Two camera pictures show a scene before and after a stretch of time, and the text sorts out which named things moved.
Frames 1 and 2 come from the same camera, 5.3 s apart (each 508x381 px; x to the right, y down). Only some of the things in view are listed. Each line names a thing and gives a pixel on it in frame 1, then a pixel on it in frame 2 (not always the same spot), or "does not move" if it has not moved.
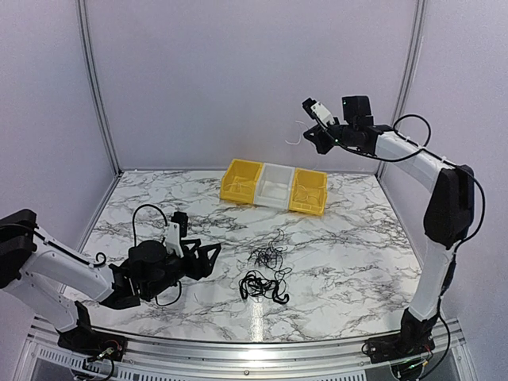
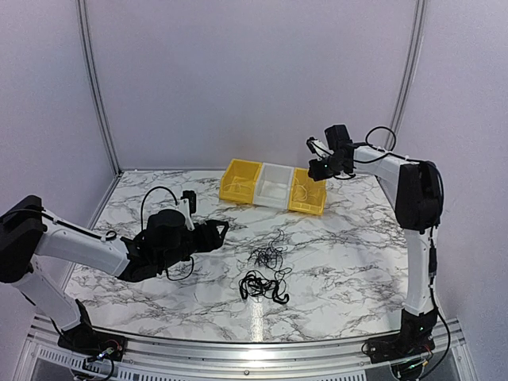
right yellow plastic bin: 308,192 does not move
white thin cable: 301,133 → 301,194
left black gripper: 205,267 → 209,240
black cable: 254,284 does not move
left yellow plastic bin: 239,181 does not move
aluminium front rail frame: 161,359 does not move
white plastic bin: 275,185 does not move
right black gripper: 318,139 → 314,173
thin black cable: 271,256 does not move
